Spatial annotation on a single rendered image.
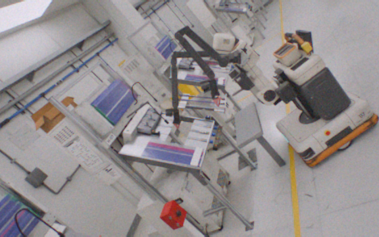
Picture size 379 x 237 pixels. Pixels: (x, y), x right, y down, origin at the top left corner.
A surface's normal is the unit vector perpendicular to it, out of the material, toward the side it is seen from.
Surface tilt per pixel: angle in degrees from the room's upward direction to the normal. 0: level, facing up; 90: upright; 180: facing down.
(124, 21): 90
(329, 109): 90
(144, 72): 90
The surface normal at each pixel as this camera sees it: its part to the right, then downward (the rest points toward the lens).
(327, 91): 0.02, 0.40
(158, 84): -0.24, 0.54
